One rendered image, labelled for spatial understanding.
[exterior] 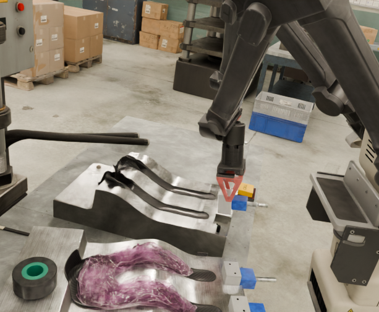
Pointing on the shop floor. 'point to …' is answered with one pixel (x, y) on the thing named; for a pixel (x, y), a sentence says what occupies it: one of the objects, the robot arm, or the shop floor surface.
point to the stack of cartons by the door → (160, 28)
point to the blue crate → (277, 127)
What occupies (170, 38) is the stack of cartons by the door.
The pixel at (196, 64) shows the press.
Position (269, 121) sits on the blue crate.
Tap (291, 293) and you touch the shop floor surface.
